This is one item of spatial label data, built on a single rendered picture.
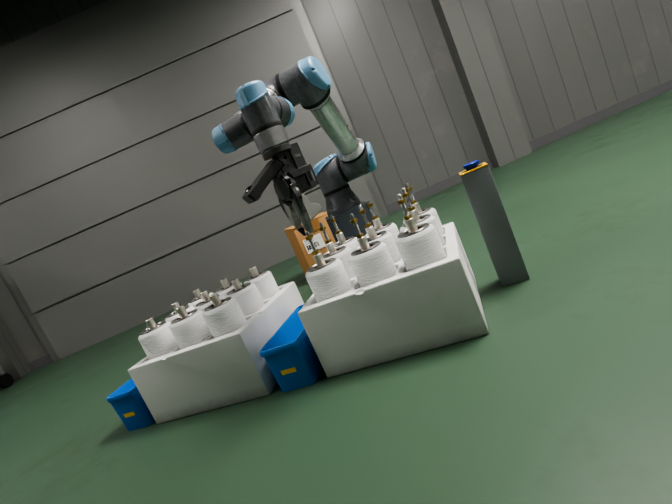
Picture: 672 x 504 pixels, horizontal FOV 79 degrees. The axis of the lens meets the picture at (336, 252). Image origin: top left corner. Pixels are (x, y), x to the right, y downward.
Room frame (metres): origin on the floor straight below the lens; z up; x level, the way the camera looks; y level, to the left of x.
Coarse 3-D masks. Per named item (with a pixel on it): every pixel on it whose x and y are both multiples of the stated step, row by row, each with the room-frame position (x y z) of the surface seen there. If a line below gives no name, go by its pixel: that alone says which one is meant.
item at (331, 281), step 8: (336, 264) 0.95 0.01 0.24; (312, 272) 0.95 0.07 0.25; (320, 272) 0.94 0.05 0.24; (328, 272) 0.94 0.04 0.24; (336, 272) 0.95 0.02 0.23; (344, 272) 0.97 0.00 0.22; (312, 280) 0.95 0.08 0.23; (320, 280) 0.94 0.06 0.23; (328, 280) 0.94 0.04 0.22; (336, 280) 0.94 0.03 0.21; (344, 280) 0.95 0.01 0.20; (312, 288) 0.96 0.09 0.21; (320, 288) 0.94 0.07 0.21; (328, 288) 0.94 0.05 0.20; (336, 288) 0.94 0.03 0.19; (344, 288) 0.95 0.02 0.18; (320, 296) 0.95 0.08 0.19; (328, 296) 0.94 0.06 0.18
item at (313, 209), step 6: (306, 198) 0.97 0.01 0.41; (294, 204) 0.96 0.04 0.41; (306, 204) 0.97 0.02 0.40; (312, 204) 0.97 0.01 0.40; (318, 204) 0.98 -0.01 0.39; (312, 210) 0.97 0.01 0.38; (318, 210) 0.98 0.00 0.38; (300, 216) 0.96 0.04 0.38; (306, 216) 0.95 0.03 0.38; (312, 216) 0.96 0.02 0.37; (306, 222) 0.95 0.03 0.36; (306, 228) 0.96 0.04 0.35; (312, 228) 0.96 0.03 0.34
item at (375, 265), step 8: (376, 248) 0.91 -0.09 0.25; (384, 248) 0.92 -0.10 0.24; (352, 256) 0.93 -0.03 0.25; (360, 256) 0.91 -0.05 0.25; (368, 256) 0.90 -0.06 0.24; (376, 256) 0.90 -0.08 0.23; (384, 256) 0.91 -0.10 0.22; (352, 264) 0.93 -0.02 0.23; (360, 264) 0.91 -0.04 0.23; (368, 264) 0.90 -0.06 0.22; (376, 264) 0.90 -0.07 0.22; (384, 264) 0.91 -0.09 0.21; (392, 264) 0.92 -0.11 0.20; (360, 272) 0.92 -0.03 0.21; (368, 272) 0.90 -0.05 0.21; (376, 272) 0.90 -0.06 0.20; (384, 272) 0.90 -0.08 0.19; (392, 272) 0.91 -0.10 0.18; (360, 280) 0.93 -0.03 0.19; (368, 280) 0.91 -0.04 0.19; (376, 280) 0.90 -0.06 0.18
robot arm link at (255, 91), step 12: (252, 84) 0.96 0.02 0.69; (264, 84) 0.99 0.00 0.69; (240, 96) 0.96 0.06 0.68; (252, 96) 0.96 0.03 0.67; (264, 96) 0.97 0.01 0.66; (240, 108) 0.97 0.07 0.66; (252, 108) 0.96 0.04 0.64; (264, 108) 0.96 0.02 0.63; (276, 108) 1.00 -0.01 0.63; (252, 120) 0.96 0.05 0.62; (264, 120) 0.96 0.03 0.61; (276, 120) 0.97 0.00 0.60; (252, 132) 0.97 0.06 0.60
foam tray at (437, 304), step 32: (448, 224) 1.17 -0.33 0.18; (448, 256) 0.85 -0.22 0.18; (352, 288) 0.94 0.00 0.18; (384, 288) 0.87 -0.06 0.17; (416, 288) 0.85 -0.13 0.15; (448, 288) 0.83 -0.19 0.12; (320, 320) 0.92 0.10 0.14; (352, 320) 0.90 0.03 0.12; (384, 320) 0.88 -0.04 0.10; (416, 320) 0.86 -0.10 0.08; (448, 320) 0.84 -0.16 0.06; (480, 320) 0.82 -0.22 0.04; (320, 352) 0.93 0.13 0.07; (352, 352) 0.91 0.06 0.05; (384, 352) 0.89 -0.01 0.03; (416, 352) 0.86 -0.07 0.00
